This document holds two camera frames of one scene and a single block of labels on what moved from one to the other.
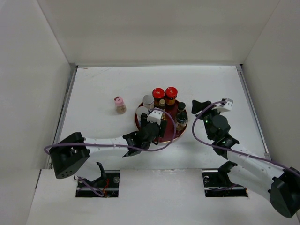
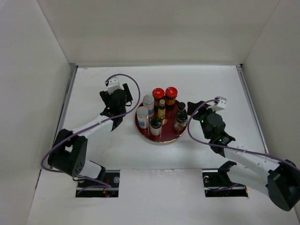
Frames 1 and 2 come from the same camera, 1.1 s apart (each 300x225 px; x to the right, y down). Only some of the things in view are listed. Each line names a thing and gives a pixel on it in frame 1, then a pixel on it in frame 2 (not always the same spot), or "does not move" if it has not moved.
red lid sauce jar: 170,95 does not move
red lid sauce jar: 158,93 does not move
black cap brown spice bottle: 181,119 does not move
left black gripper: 161,128 -> 106,97
